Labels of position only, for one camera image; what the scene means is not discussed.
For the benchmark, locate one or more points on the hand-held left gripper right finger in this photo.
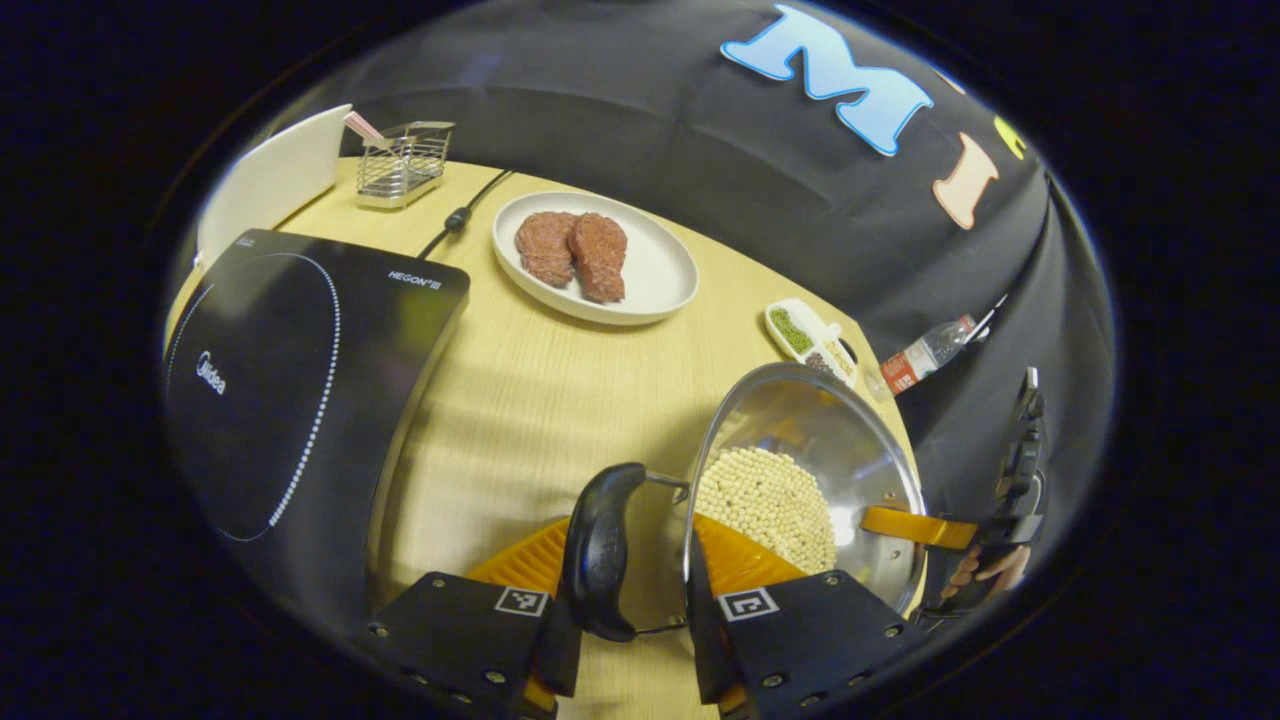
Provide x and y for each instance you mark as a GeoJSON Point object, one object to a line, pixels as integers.
{"type": "Point", "coordinates": [710, 650]}

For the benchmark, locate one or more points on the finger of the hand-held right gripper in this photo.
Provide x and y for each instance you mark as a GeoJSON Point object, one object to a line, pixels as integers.
{"type": "Point", "coordinates": [915, 527]}

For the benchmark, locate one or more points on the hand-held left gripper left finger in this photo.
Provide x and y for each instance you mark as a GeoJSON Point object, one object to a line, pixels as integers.
{"type": "Point", "coordinates": [560, 660]}

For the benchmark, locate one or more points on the black induction cooktop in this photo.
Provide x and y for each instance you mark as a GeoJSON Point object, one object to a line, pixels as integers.
{"type": "Point", "coordinates": [280, 400]}

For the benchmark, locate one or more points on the clear plastic water bottle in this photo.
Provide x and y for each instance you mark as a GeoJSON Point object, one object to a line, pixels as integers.
{"type": "Point", "coordinates": [915, 362]}

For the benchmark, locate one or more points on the large pile of yellow soybeans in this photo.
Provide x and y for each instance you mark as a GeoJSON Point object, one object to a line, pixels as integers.
{"type": "Point", "coordinates": [770, 500]}

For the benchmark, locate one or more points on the small pile of pale beans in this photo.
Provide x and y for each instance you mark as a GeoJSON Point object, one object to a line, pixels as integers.
{"type": "Point", "coordinates": [842, 358]}

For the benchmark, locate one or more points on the pile of dark beans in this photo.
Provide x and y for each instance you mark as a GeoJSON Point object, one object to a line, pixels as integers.
{"type": "Point", "coordinates": [820, 364]}

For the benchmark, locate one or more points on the white divided dish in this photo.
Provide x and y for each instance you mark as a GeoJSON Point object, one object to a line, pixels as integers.
{"type": "Point", "coordinates": [822, 335]}

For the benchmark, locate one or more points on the pile of green beans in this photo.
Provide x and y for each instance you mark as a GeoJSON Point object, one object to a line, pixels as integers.
{"type": "Point", "coordinates": [790, 330]}

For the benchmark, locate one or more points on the white round plate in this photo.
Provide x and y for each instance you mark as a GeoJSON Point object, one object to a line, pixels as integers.
{"type": "Point", "coordinates": [660, 270]}

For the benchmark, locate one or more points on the brown meat piece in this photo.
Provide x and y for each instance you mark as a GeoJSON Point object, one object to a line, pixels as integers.
{"type": "Point", "coordinates": [600, 255]}
{"type": "Point", "coordinates": [545, 248]}

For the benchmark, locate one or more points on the white toaster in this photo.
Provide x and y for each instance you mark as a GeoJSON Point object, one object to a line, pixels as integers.
{"type": "Point", "coordinates": [270, 180]}

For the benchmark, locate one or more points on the pink striped stick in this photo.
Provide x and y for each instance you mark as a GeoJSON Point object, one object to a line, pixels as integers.
{"type": "Point", "coordinates": [362, 125]}

